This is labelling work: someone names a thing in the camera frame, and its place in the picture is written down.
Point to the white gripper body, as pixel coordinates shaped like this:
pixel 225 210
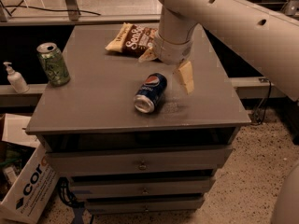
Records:
pixel 172 52

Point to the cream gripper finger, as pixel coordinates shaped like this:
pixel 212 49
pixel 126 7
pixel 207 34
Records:
pixel 148 55
pixel 185 76

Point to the blue pepsi can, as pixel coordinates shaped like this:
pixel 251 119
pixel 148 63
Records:
pixel 150 93

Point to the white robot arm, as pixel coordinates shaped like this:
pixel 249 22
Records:
pixel 266 40

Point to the green soda can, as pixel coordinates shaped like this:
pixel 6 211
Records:
pixel 53 64

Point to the brown chip bag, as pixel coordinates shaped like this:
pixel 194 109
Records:
pixel 132 40

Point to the grey drawer cabinet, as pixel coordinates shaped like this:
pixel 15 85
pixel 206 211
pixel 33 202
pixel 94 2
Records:
pixel 120 160

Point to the white pump bottle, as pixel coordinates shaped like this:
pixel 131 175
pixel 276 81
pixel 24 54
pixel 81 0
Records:
pixel 16 79

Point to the white cardboard box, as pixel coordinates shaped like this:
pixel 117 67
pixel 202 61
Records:
pixel 31 191

